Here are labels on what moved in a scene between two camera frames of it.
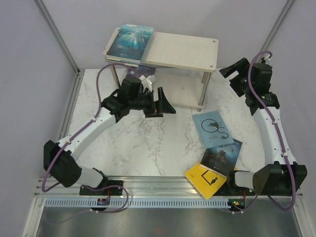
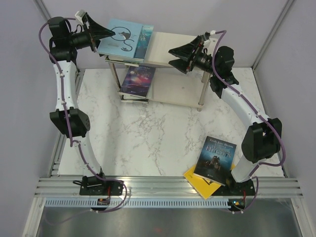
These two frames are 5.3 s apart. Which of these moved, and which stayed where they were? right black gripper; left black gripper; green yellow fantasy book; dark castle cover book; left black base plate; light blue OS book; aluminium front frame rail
Moved: light blue OS book; right black gripper; dark castle cover book; left black gripper
Stayed: green yellow fantasy book; aluminium front frame rail; left black base plate
